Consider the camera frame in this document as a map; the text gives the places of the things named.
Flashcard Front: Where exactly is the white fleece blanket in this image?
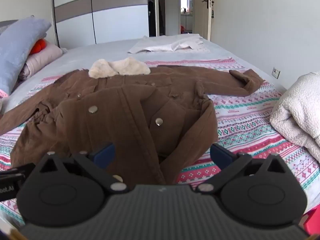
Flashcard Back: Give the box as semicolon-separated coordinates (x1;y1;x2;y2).
270;71;320;161

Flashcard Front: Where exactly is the cream room door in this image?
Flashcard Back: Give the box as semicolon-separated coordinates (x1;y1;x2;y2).
192;0;213;40

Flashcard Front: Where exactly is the patterned pink green blanket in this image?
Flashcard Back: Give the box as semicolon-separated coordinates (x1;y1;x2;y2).
0;57;320;227

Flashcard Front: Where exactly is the folded pale pink quilt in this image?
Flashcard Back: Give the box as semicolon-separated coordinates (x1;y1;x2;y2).
20;41;63;81

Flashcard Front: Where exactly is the orange plush toy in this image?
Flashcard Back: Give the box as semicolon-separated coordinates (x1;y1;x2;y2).
29;39;48;55

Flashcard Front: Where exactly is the white and grey wardrobe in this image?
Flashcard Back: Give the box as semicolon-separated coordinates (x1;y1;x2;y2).
51;0;159;49

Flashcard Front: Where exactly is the crumpled white cloth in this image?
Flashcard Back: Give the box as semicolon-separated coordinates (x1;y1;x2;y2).
127;34;210;54

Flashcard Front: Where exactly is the brown coat with fur collar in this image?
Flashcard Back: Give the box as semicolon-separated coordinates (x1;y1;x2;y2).
0;57;265;186

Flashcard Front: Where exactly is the folded blue-grey blanket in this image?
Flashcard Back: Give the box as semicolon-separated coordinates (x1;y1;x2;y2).
0;16;52;95

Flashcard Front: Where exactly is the red object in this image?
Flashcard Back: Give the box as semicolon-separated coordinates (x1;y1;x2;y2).
301;206;320;237

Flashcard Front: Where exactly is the grey quilted headboard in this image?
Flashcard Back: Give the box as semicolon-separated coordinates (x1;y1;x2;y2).
0;19;20;29

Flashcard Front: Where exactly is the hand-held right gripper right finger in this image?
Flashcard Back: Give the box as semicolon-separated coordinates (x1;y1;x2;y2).
197;144;288;194

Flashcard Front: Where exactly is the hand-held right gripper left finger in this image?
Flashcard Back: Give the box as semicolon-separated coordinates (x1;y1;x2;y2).
37;142;128;193

